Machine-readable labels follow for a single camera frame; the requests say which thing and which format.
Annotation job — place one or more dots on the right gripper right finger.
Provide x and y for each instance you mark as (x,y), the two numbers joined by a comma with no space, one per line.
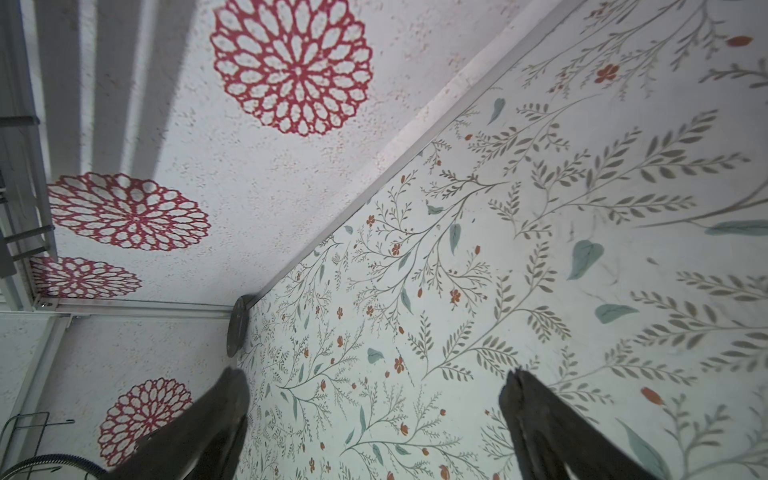
(552,441)

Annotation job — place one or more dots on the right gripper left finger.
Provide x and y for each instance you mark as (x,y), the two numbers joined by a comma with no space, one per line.
(204,442)

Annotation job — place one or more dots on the small black dish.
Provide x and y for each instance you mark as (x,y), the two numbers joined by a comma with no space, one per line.
(239,324)

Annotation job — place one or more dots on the black wire wall rack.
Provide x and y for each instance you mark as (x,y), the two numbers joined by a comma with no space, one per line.
(23,433)

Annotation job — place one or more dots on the dark grey wall shelf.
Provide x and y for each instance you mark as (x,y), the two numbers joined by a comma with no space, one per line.
(27,230)

